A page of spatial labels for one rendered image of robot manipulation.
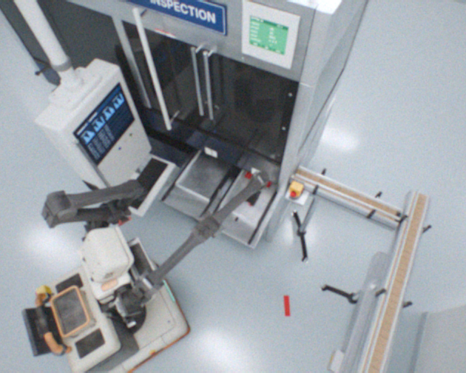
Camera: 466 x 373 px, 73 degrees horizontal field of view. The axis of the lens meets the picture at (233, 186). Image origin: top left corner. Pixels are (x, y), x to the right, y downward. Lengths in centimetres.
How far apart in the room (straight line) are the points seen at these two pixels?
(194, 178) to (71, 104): 87
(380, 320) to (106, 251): 137
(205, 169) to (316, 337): 155
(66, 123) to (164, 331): 152
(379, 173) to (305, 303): 151
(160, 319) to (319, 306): 125
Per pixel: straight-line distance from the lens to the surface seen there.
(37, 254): 333
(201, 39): 149
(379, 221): 215
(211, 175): 214
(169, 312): 249
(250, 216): 199
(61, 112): 179
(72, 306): 202
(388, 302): 196
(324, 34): 121
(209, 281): 278
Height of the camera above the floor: 270
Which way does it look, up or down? 60 degrees down
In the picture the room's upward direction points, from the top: 2 degrees counter-clockwise
